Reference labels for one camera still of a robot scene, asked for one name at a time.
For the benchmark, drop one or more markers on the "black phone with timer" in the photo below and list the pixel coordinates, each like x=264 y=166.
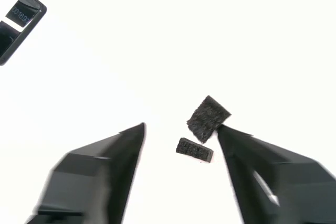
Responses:
x=18 y=30

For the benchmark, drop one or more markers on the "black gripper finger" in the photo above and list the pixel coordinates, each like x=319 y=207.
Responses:
x=92 y=182
x=288 y=190

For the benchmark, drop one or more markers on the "elongated black foam block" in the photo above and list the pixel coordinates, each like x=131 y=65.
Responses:
x=194 y=150

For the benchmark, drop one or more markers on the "small black foam cube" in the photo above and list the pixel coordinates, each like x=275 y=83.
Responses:
x=207 y=119

